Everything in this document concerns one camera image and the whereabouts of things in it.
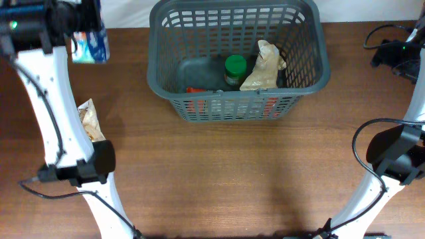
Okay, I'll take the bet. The grey plastic shopping basket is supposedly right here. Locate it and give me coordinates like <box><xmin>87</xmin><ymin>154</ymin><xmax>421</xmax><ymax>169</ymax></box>
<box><xmin>147</xmin><ymin>0</ymin><xmax>330</xmax><ymax>122</ymax></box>

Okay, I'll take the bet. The brown snack pouch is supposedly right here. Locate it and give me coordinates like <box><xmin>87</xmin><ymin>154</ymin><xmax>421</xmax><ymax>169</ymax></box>
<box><xmin>78</xmin><ymin>98</ymin><xmax>106</xmax><ymax>142</ymax></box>

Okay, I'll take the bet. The beige pasta bag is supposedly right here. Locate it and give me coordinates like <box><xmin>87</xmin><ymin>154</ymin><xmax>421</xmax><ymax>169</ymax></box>
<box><xmin>240</xmin><ymin>40</ymin><xmax>287</xmax><ymax>91</ymax></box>

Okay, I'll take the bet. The orange spaghetti pasta packet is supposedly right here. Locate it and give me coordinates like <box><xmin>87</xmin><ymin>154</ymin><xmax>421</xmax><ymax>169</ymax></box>
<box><xmin>184</xmin><ymin>86</ymin><xmax>283</xmax><ymax>120</ymax></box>

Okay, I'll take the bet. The green lid glass jar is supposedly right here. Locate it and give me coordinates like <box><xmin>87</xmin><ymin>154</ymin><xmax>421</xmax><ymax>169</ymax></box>
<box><xmin>224</xmin><ymin>54</ymin><xmax>247</xmax><ymax>86</ymax></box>

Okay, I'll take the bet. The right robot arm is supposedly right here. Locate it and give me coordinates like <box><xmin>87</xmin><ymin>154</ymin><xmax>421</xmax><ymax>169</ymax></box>
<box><xmin>311</xmin><ymin>14</ymin><xmax>424</xmax><ymax>238</ymax></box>

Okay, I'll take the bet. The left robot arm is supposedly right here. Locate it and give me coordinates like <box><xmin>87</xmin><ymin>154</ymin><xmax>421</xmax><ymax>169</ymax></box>
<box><xmin>1</xmin><ymin>0</ymin><xmax>141</xmax><ymax>238</ymax></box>

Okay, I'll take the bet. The Kleenex tissue multipack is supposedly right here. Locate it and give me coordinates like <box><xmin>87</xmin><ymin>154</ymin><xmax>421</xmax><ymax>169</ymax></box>
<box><xmin>71</xmin><ymin>8</ymin><xmax>110</xmax><ymax>64</ymax></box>

